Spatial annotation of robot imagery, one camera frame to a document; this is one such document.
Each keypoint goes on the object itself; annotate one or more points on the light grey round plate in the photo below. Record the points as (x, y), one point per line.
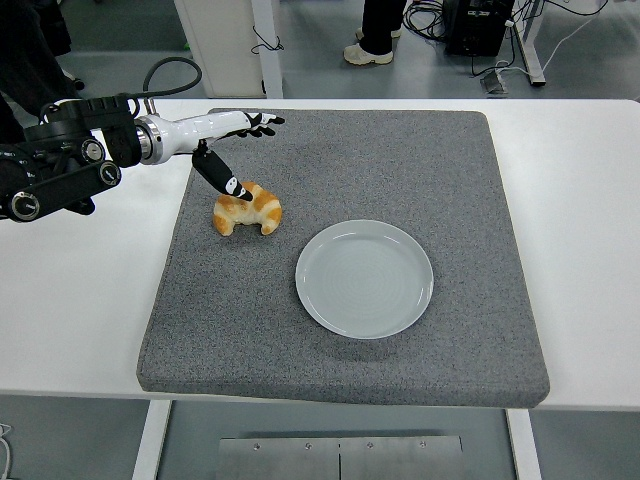
(365, 280)

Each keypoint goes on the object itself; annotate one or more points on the white cabinet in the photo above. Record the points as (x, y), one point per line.
(225, 25)

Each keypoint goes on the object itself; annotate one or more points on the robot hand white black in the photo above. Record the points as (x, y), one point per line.
(200, 127)

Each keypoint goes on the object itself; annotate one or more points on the white table leg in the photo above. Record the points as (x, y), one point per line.
(150, 440)
(525, 445)

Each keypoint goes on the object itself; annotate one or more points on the golden croissant bread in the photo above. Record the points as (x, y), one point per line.
(260, 215)

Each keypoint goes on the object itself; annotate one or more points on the black computer box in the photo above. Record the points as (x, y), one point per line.
(475, 30)

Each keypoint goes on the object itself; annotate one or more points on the person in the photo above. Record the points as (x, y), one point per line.
(375, 25)

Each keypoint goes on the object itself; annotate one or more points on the grey foot pedal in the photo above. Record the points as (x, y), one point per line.
(495, 82)

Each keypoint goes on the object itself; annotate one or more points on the white desk leg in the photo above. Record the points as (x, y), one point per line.
(530, 45)

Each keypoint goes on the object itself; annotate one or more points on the grey speckled mat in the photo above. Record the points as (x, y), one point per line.
(350, 165)

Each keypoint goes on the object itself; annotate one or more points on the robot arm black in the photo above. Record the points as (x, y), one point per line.
(60, 175)

